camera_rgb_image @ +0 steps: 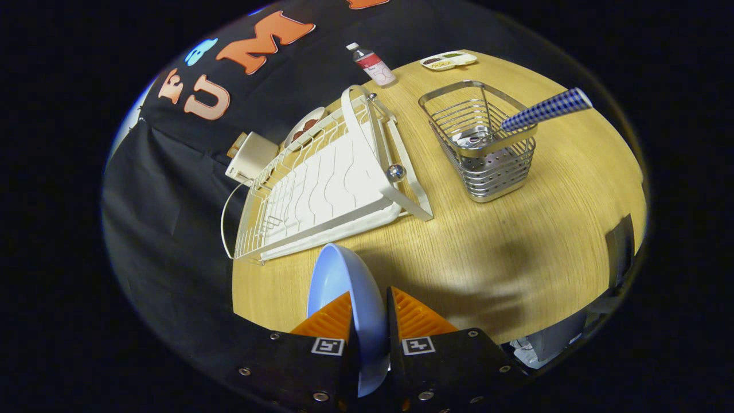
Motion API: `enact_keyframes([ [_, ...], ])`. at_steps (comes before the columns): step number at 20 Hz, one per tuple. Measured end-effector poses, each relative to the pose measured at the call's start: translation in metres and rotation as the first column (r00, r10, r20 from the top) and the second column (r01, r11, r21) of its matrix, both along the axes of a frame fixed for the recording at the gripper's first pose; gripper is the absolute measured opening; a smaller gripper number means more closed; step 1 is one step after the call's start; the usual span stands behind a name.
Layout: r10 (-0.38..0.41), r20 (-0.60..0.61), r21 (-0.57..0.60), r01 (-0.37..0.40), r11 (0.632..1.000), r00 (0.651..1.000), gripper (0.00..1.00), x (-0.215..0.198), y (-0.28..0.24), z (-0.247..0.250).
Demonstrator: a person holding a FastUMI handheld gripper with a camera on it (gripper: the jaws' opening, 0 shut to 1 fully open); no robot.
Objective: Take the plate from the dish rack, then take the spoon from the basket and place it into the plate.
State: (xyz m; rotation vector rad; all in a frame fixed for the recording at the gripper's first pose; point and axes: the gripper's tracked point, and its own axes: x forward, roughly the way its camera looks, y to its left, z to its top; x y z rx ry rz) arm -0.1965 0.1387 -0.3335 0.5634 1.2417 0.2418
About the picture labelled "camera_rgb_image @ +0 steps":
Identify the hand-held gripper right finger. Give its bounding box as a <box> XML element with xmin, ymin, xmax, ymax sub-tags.
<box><xmin>386</xmin><ymin>286</ymin><xmax>528</xmax><ymax>413</ymax></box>

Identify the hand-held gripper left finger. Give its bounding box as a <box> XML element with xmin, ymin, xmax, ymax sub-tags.
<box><xmin>227</xmin><ymin>291</ymin><xmax>361</xmax><ymax>413</ymax></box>

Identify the blue plate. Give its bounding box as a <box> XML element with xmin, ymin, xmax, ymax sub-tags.
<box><xmin>307</xmin><ymin>243</ymin><xmax>391</xmax><ymax>398</ymax></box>

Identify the metal wire basket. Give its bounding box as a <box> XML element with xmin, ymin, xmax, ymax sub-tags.
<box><xmin>418</xmin><ymin>80</ymin><xmax>538</xmax><ymax>204</ymax></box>

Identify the white wire dish rack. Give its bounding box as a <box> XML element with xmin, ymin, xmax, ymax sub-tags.
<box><xmin>232</xmin><ymin>85</ymin><xmax>435</xmax><ymax>266</ymax></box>

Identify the spoon with blue checked handle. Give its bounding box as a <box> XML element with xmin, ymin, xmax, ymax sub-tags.
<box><xmin>459</xmin><ymin>87</ymin><xmax>595</xmax><ymax>145</ymax></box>

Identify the beige plate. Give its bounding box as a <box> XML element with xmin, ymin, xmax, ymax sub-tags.
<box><xmin>283</xmin><ymin>107</ymin><xmax>329</xmax><ymax>151</ymax></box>

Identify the white divided dish with beans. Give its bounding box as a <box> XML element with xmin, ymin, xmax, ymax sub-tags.
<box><xmin>420</xmin><ymin>50</ymin><xmax>479</xmax><ymax>72</ymax></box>

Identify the white drain tray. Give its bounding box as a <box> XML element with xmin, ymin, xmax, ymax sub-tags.
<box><xmin>258</xmin><ymin>126</ymin><xmax>403</xmax><ymax>262</ymax></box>

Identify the black backdrop cloth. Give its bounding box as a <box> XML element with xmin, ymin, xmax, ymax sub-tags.
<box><xmin>102</xmin><ymin>0</ymin><xmax>517</xmax><ymax>368</ymax></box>

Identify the white toaster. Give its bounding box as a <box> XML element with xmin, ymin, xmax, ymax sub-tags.
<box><xmin>225</xmin><ymin>132</ymin><xmax>280</xmax><ymax>185</ymax></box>

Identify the clear bottle with red label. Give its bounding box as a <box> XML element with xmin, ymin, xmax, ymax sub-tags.
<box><xmin>346</xmin><ymin>42</ymin><xmax>397</xmax><ymax>87</ymax></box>

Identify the white toaster cable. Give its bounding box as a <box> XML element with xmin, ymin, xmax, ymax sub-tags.
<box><xmin>220</xmin><ymin>181</ymin><xmax>254</xmax><ymax>260</ymax></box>

